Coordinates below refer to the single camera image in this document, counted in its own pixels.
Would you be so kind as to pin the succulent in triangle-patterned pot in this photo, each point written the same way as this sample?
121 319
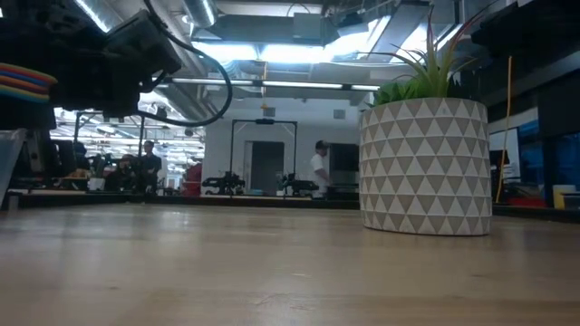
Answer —
426 167

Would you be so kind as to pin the long ceiling light strip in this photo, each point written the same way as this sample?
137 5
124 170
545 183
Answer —
272 84

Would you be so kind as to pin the black aluminium table frame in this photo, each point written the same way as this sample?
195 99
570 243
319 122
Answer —
181 200

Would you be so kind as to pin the black background robot arm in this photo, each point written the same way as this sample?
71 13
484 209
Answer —
224 183
299 185

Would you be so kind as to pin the red measuring cup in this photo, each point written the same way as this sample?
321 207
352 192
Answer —
22 71

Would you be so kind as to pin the black portal frame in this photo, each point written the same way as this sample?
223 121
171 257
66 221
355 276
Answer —
263 121

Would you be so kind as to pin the person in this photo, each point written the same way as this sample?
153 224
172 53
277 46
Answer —
319 169
120 174
148 167

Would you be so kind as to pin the light blue measuring cup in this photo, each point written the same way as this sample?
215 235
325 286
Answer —
22 78

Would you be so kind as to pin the yellow measuring cup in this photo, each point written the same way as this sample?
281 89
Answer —
22 95

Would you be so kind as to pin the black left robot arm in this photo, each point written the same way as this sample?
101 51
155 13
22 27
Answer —
45 27

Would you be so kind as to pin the orange measuring cup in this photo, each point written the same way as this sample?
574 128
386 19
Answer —
22 86

